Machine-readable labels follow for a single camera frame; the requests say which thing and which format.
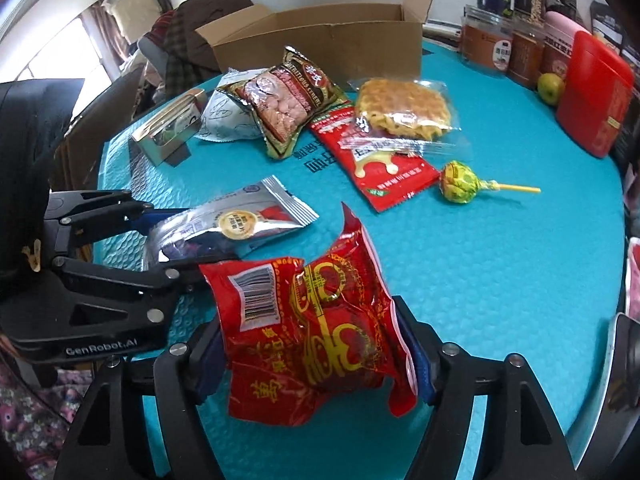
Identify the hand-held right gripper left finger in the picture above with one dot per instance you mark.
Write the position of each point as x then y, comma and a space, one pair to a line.
207, 375

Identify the clear-wrapped waffle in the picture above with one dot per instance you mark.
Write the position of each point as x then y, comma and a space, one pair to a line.
400, 110

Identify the brown curtain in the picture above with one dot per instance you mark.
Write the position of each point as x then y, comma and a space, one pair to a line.
100, 40

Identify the red snack packet yellow print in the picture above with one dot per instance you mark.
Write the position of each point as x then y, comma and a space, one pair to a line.
310, 320

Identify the brown cardboard box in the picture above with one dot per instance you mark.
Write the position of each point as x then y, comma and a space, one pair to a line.
320, 45

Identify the small open grey box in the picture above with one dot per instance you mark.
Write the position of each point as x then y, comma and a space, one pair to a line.
165, 140

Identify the red sauce packet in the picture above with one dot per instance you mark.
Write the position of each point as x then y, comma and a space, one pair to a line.
385, 175

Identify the green yellow lollipop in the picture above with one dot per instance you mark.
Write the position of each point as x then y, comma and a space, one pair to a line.
457, 182

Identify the red tin box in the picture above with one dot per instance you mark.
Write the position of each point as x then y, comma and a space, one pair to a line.
590, 95

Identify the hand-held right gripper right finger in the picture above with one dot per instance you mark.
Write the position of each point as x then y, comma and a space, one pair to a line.
421, 365

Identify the pink lid jar red label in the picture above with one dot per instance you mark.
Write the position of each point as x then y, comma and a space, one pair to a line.
560, 45

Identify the silver foil snack packet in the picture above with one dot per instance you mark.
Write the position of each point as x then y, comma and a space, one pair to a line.
225, 225

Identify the beige cushion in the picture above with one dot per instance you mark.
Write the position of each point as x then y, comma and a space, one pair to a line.
132, 12

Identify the gold brown snack packet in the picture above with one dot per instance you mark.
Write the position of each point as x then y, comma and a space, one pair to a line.
285, 100

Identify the black standing pouch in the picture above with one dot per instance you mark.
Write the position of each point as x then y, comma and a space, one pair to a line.
610, 25

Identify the white bread-print packet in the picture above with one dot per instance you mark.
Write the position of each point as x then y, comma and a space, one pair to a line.
225, 115

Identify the floral cloth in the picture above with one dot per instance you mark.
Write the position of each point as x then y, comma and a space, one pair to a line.
35, 420

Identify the wooden chair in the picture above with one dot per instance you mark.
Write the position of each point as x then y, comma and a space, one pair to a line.
95, 125

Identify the clear jar of brown powder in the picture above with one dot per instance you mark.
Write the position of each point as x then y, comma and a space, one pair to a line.
485, 45

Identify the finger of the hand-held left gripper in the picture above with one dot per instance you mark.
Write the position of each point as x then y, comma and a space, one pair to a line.
125, 285
100, 210

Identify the teal bubble table mat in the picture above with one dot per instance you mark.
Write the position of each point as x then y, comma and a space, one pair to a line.
500, 285

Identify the green round fruit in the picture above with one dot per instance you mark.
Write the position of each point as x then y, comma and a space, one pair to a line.
550, 89

